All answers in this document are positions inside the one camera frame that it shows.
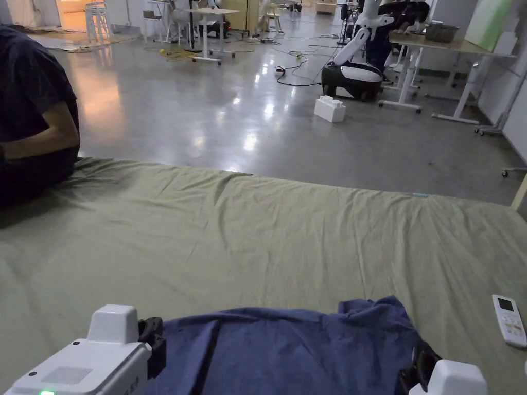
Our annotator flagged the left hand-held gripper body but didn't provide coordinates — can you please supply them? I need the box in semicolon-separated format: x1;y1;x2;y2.
0;304;168;395

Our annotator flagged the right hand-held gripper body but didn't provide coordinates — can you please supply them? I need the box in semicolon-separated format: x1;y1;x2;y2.
398;341;489;395

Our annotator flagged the dark blue shirt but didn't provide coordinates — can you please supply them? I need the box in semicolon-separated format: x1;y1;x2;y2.
142;295;434;395

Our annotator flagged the white remote control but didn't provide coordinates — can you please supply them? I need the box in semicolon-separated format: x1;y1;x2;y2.
491;294;527;349

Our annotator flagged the bed with pale green sheet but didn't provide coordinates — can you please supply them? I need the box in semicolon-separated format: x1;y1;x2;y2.
0;156;527;395

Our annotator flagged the white block-shaped box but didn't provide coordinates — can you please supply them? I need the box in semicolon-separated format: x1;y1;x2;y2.
313;95;347;124

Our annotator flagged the white and black wheeled robot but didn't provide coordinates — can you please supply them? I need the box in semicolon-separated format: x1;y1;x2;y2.
321;0;412;102

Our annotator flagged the long white-legged table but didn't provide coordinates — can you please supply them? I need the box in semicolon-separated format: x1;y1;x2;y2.
378;22;520;125

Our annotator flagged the stack of white stools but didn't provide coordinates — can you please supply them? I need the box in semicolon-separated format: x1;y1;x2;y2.
85;0;114;44

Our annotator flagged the small wooden-top desk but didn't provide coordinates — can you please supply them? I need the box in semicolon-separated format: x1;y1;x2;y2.
184;7;241;66

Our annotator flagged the pale wooden chair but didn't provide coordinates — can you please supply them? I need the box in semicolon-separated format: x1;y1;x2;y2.
265;3;286;33

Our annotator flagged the yellow cable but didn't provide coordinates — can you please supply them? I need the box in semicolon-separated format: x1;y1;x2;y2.
160;48;206;62

